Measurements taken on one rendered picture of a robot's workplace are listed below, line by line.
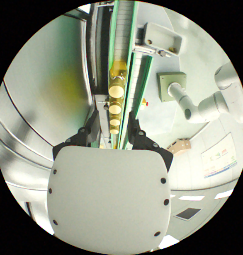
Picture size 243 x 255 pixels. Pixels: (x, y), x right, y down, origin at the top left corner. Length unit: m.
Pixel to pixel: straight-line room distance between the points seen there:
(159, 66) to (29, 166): 0.72
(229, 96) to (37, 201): 0.48
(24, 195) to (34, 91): 0.18
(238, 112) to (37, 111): 0.43
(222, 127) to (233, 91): 3.49
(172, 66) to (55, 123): 0.70
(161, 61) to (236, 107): 0.52
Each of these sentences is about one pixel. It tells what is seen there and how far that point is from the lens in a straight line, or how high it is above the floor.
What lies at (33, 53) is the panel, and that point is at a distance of 0.17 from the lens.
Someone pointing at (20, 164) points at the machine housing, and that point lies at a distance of 0.16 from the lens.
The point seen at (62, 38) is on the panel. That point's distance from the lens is 0.24.
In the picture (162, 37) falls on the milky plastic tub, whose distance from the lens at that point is 0.61.
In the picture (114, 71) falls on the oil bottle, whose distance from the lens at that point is 0.25.
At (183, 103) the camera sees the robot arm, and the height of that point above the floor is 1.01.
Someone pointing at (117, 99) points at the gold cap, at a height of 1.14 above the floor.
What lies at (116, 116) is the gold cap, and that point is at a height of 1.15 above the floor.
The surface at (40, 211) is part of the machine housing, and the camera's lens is 0.25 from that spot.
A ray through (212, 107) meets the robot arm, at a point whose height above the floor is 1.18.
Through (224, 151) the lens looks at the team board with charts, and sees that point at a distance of 3.71.
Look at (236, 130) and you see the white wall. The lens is 3.61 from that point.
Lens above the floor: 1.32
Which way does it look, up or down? 34 degrees down
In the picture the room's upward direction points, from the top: 179 degrees counter-clockwise
